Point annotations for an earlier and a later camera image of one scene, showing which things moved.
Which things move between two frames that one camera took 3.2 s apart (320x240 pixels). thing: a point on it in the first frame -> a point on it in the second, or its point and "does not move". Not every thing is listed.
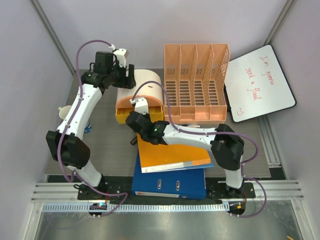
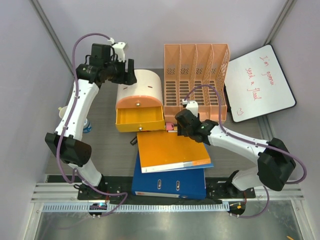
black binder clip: x=134 y=141 does not move
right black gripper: x=148 y=116 -> x=181 y=131
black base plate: x=125 y=191 does not move
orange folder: x=159 y=158 does not move
